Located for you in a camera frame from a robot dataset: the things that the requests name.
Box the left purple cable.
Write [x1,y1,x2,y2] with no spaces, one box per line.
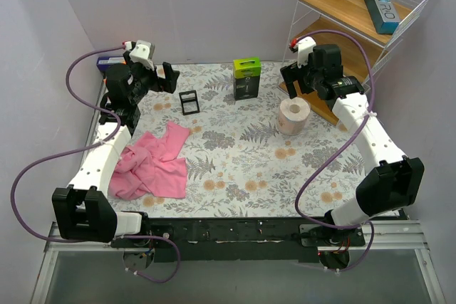
[10,44,182,283]

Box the purple cable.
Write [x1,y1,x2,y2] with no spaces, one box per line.
[10,44,182,283]
[294,29,375,273]

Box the pink garment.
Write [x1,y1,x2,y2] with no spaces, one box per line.
[108,122,190,201]

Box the small black display case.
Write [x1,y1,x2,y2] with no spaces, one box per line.
[179,90,200,116]

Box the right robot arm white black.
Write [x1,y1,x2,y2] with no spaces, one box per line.
[281,41,425,246]

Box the aluminium frame rail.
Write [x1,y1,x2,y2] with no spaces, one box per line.
[32,220,445,303]

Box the green black product box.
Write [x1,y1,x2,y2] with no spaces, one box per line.
[233,57,261,100]

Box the blue box at wall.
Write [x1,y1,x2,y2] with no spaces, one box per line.
[96,56,125,73]

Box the teal long box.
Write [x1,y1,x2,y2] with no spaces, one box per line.
[364,0,400,35]

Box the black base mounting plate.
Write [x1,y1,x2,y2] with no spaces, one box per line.
[111,217,365,263]

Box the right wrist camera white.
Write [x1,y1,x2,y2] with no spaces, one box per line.
[290,37,316,68]

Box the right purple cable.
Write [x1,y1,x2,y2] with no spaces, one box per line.
[294,29,375,273]

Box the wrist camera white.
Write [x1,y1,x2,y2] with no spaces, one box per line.
[290,37,316,68]
[123,40,155,70]

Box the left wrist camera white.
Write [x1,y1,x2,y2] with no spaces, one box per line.
[123,40,155,70]

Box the floral table mat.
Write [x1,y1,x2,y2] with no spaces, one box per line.
[108,61,365,218]

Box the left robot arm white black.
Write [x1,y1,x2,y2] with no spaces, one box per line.
[52,62,180,247]

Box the toilet paper roll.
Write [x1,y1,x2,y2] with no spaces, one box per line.
[277,98,311,136]

